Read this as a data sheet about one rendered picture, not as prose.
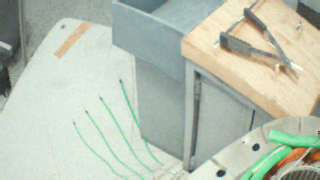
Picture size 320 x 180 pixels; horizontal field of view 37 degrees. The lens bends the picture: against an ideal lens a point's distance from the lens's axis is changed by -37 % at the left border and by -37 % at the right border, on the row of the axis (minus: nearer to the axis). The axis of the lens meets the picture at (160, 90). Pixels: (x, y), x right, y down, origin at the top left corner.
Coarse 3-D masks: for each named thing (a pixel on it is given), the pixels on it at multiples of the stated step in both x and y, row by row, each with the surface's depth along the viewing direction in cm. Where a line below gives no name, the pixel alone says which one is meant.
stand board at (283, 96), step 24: (240, 0) 76; (216, 24) 73; (288, 24) 74; (192, 48) 70; (264, 48) 70; (288, 48) 71; (312, 48) 71; (216, 72) 70; (240, 72) 68; (264, 72) 68; (288, 72) 68; (312, 72) 68; (264, 96) 66; (288, 96) 66; (312, 96) 66
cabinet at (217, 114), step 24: (192, 72) 74; (192, 96) 77; (216, 96) 75; (240, 96) 70; (192, 120) 80; (216, 120) 78; (240, 120) 74; (264, 120) 71; (192, 144) 84; (216, 144) 81; (192, 168) 89
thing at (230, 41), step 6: (222, 36) 67; (228, 36) 67; (234, 36) 67; (222, 42) 68; (228, 42) 68; (234, 42) 67; (240, 42) 67; (246, 42) 67; (234, 48) 68; (240, 48) 67; (246, 48) 67; (246, 54) 67
